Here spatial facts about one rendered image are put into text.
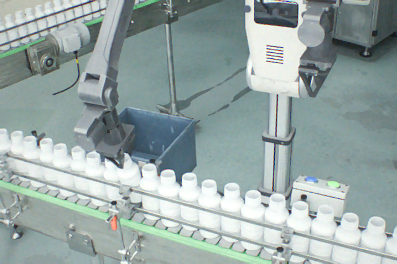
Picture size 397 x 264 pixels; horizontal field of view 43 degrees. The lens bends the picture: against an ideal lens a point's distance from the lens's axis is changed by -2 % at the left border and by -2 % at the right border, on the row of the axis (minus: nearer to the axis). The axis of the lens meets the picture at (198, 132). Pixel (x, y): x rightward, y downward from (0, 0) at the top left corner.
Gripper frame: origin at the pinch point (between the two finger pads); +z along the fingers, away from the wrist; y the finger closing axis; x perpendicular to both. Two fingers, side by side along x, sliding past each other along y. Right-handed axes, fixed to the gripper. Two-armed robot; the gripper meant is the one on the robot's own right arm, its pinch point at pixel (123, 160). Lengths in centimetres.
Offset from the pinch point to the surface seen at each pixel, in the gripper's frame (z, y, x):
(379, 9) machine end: 167, -338, 25
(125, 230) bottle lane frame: 21.1, 8.9, -1.0
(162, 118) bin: 42, -53, -24
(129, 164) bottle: 0.6, 0.3, 1.7
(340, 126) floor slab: 177, -196, 21
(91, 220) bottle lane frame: 21.2, 8.9, -12.9
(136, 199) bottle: 13.5, 2.5, 1.5
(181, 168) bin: 50, -37, -10
